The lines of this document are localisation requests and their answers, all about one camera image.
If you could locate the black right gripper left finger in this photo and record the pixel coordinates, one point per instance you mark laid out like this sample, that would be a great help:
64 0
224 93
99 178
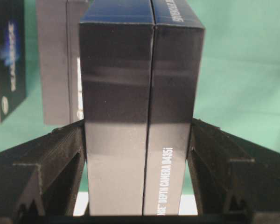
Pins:
43 175

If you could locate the black RealSense box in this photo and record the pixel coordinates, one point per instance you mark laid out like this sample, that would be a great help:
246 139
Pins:
12 56
140 62
59 59

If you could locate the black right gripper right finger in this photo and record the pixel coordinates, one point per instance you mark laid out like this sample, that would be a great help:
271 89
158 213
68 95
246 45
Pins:
231 175

